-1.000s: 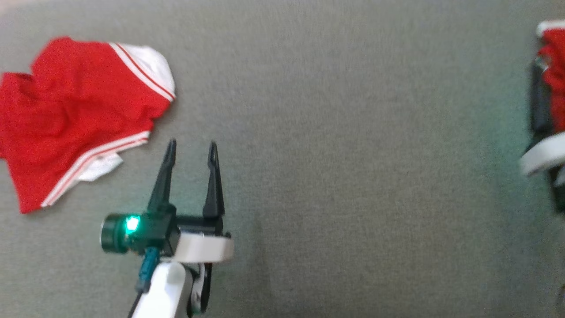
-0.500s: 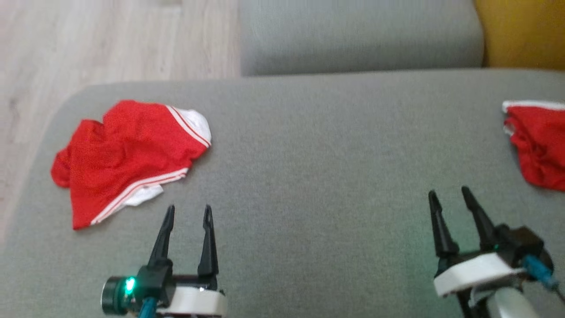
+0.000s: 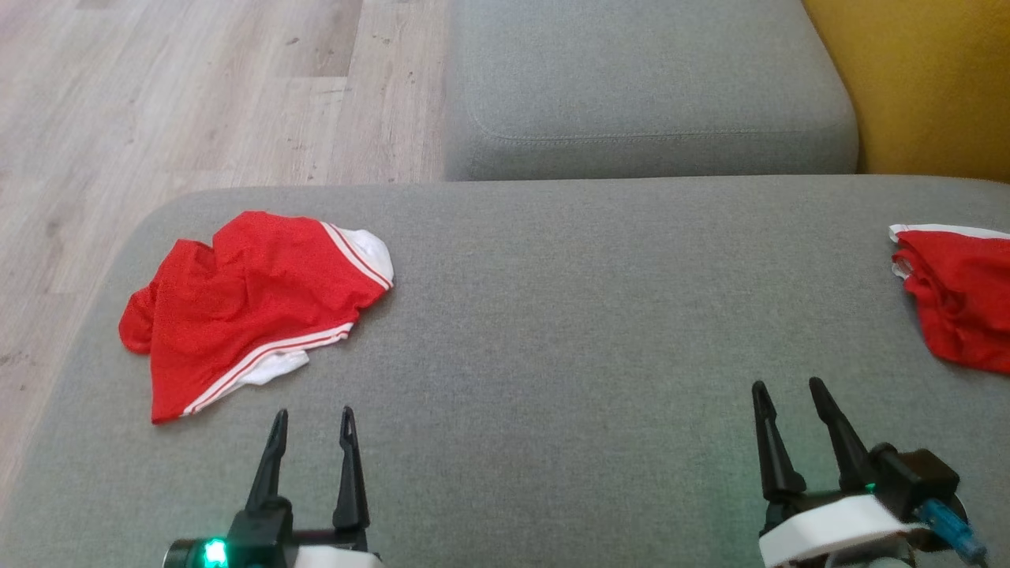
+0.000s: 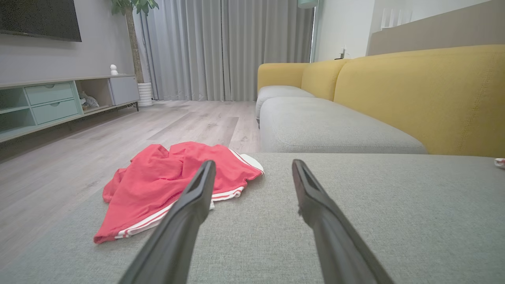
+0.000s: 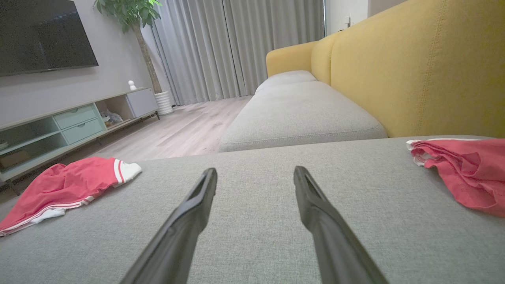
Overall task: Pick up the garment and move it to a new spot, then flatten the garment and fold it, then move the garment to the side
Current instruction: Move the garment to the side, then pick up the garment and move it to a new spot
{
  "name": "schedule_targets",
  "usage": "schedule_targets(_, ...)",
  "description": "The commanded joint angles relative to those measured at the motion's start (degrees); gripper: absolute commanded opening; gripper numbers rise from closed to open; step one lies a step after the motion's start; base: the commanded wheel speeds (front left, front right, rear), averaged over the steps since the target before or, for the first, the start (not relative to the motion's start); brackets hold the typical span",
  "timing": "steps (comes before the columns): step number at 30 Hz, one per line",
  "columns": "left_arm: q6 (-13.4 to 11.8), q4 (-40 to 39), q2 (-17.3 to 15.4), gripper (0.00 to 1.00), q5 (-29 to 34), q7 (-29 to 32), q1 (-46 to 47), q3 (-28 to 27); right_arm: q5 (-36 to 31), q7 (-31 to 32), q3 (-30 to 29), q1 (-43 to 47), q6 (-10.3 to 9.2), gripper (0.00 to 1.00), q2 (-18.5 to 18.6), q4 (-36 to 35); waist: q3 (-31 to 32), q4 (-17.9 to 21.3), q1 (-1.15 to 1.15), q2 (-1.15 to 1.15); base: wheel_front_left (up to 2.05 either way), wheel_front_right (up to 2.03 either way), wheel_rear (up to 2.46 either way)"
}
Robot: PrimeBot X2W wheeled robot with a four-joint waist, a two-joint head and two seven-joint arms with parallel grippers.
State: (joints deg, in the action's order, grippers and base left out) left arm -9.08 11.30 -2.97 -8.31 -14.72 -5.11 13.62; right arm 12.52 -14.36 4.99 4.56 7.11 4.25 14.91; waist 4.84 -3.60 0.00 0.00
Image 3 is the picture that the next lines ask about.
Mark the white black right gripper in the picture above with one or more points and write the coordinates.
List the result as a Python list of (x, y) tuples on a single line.
[(828, 528)]

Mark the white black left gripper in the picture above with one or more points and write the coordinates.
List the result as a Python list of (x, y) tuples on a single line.
[(316, 552)]

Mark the red jersey with white trim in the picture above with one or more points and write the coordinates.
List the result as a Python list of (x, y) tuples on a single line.
[(237, 300)]

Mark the crumpled red white garment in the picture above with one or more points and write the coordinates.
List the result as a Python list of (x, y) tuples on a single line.
[(959, 300)]

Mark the large grey fabric sofa seat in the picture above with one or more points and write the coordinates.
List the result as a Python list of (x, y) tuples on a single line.
[(552, 315)]

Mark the yellow sofa cushion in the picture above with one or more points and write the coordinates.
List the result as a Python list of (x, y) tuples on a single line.
[(923, 79)]

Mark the small grey fabric sofa seat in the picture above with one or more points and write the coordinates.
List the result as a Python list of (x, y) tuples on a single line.
[(631, 71)]

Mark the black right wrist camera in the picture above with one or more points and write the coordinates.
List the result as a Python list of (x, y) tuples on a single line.
[(915, 477)]

